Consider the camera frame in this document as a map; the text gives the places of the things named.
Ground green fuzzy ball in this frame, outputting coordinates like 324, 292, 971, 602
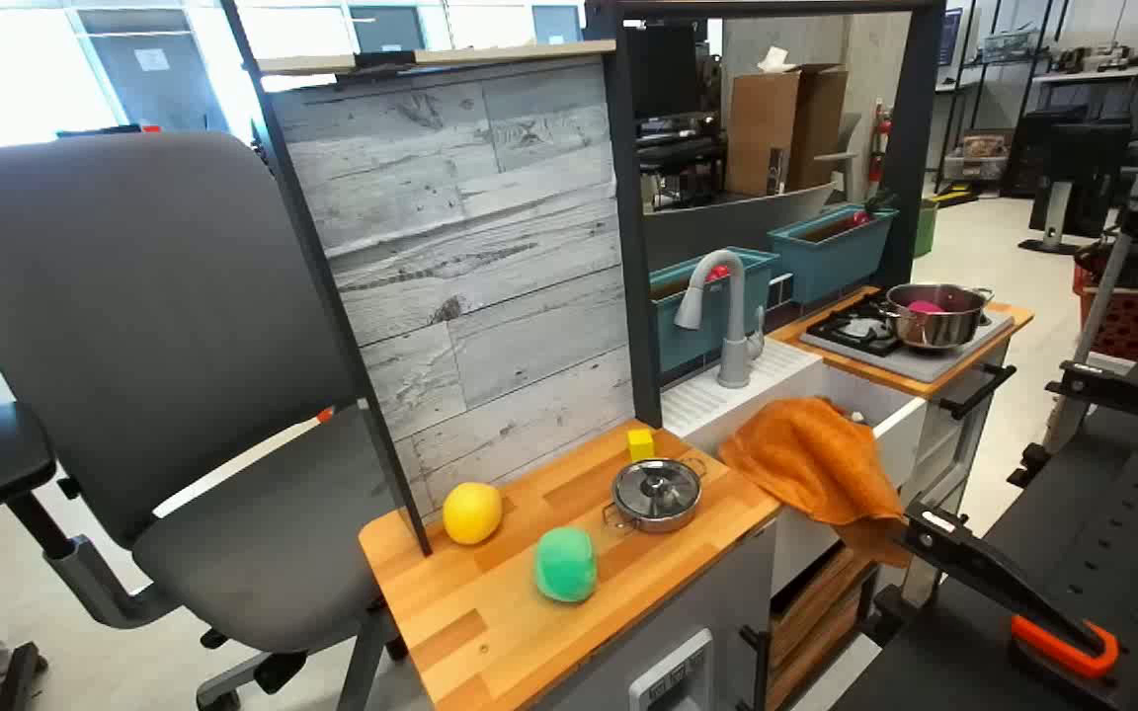
531, 526, 599, 610

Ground yellow ball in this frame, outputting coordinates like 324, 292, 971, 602
440, 477, 511, 550

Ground gray toy stove top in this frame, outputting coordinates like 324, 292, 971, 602
797, 292, 1018, 389

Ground small yellow cube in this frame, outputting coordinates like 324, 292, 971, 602
622, 423, 659, 467

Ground teal planter box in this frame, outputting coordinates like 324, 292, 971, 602
647, 247, 781, 382
767, 202, 900, 309

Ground gray wood-look panel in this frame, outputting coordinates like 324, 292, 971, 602
261, 55, 637, 526

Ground small metal bowl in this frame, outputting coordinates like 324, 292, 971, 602
603, 456, 711, 539

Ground gray toy faucet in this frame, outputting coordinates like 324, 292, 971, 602
673, 247, 772, 393

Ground gray backboard behind planters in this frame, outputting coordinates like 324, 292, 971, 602
640, 184, 849, 274

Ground white toy sink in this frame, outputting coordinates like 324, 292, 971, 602
657, 336, 927, 457

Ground orange cloth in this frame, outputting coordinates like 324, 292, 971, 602
719, 397, 917, 569

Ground tall cardboard box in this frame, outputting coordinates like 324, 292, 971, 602
785, 60, 855, 194
723, 68, 807, 202

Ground wooden shelf board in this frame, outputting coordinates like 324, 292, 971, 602
258, 35, 622, 81

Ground white rod red tip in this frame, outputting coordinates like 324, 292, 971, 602
151, 406, 340, 523

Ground steel cooking pot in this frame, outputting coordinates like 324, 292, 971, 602
877, 281, 996, 355

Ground black kitchen frame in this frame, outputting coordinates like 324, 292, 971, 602
586, 0, 948, 427

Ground black drawer handle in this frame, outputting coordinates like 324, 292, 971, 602
938, 364, 1018, 423

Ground black clamp orange handle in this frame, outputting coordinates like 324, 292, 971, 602
900, 507, 1125, 687

